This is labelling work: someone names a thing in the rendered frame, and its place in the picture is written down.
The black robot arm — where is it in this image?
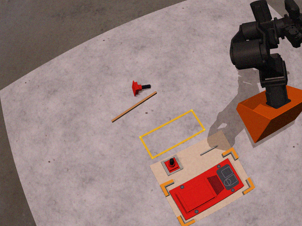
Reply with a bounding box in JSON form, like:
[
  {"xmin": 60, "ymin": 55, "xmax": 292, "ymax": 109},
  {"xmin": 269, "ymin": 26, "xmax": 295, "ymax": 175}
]
[{"xmin": 229, "ymin": 0, "xmax": 302, "ymax": 109}]

